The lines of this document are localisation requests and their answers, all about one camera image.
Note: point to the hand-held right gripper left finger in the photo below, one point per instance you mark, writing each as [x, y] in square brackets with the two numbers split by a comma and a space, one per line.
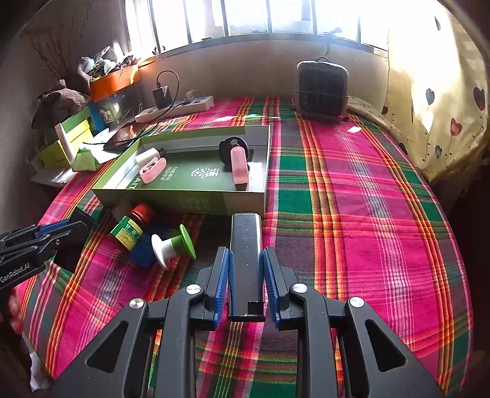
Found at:
[222, 283]

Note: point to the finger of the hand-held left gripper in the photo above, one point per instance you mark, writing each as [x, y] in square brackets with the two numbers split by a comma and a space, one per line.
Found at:
[49, 245]
[53, 228]

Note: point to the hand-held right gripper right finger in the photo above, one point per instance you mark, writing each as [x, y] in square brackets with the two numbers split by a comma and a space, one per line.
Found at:
[270, 283]

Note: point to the black device with clear end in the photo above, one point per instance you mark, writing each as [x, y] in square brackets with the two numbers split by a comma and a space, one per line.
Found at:
[83, 221]

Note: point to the silver black rectangular case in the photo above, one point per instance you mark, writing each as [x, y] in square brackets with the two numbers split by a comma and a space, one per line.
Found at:
[245, 260]

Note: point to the white and green spool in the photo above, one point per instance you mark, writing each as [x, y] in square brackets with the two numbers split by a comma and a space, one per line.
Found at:
[162, 248]

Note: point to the red-lid bottle green label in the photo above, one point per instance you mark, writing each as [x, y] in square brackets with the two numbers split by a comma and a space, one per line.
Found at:
[130, 229]

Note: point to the blue rectangular block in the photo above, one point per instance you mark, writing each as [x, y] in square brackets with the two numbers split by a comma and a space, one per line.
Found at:
[143, 252]

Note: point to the green cardboard box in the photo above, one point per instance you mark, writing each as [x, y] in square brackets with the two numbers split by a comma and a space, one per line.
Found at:
[191, 201]

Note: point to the pink plastic clip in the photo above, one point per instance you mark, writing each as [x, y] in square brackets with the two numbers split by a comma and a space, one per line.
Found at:
[151, 172]

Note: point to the pink rectangular case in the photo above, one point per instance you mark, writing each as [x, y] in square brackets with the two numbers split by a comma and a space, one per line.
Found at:
[239, 168]

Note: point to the white charger plug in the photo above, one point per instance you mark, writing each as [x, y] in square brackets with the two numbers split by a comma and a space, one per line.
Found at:
[147, 157]

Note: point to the black round disc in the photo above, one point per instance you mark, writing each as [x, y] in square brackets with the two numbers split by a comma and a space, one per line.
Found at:
[229, 144]

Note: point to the person's left hand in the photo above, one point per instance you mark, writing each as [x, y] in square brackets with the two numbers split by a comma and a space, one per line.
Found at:
[16, 312]

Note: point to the white paper sheet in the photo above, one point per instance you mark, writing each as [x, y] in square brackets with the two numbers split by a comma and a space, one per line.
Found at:
[53, 176]

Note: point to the green tissue pack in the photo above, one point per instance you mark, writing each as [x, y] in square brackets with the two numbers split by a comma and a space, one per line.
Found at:
[88, 160]

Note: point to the white tube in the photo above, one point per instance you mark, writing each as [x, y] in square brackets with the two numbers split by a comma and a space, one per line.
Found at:
[65, 145]

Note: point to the yellow green box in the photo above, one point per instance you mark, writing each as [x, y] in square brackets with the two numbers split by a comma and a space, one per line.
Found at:
[78, 124]

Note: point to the black phone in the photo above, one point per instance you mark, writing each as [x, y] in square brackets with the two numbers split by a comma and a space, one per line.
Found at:
[124, 137]

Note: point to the blue printed box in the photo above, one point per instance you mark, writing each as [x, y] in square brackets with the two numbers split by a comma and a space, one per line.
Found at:
[101, 118]

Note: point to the brown patterned cloth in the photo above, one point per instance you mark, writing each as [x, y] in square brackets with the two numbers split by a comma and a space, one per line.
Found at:
[61, 101]

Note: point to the orange planter box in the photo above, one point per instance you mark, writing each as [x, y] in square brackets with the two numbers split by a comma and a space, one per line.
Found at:
[113, 84]

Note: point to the black charger adapter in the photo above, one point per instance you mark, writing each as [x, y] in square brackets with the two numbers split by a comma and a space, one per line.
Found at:
[162, 97]

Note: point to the small white paper scrap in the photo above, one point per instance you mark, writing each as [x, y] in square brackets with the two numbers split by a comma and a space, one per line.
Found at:
[353, 130]

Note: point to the dried twig bunch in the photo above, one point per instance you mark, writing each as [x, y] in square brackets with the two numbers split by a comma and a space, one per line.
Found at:
[49, 53]

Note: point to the white power strip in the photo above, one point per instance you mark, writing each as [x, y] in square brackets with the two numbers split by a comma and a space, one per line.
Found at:
[183, 107]

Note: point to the small dark fan heater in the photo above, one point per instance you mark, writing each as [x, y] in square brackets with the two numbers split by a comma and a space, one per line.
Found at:
[321, 92]

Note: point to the cream curtain with hearts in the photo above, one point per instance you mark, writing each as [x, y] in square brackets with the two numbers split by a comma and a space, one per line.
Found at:
[440, 95]

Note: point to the window with bars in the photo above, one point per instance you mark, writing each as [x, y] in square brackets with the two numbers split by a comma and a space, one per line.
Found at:
[249, 17]

